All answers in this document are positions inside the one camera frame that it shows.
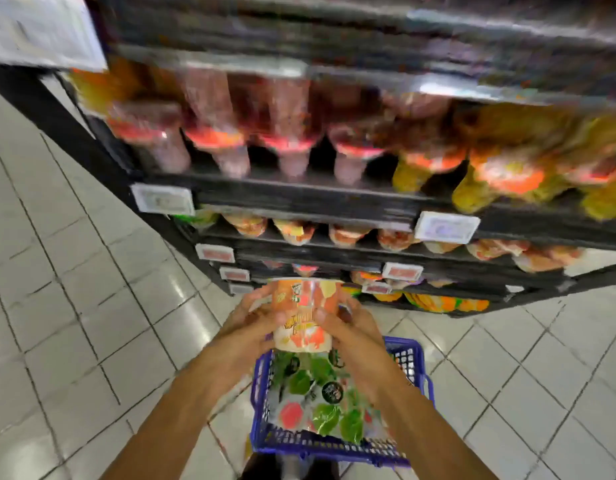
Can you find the person's right forearm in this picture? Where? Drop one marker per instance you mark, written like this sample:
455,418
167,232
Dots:
433,439

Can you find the black low shelf rack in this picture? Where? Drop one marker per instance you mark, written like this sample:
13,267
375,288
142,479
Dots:
313,199

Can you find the person's left forearm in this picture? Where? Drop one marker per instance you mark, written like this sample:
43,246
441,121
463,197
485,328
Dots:
173,429

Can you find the large yellow jelly tubs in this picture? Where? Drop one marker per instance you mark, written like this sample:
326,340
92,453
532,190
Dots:
103,84

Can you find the red price tag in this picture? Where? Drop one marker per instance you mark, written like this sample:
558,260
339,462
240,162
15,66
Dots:
403,272
377,288
234,274

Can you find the person's left leg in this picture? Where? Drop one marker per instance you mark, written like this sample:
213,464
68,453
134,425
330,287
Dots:
258,469

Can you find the person's left hand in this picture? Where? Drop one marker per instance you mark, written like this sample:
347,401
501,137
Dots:
243,344

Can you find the person's right leg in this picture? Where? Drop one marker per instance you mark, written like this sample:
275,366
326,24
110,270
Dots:
323,472

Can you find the blue plastic shopping basket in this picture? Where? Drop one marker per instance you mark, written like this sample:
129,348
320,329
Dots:
338,452

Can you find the person's leg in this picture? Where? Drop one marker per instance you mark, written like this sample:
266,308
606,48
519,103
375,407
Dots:
323,472
258,469

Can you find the red jelly bag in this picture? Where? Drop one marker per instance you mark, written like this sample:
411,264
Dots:
291,415

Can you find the green jelly bag black label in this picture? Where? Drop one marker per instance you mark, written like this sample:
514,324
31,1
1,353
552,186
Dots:
300,382
333,394

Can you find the person's right hand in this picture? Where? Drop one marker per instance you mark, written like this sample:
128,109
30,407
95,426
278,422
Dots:
358,354

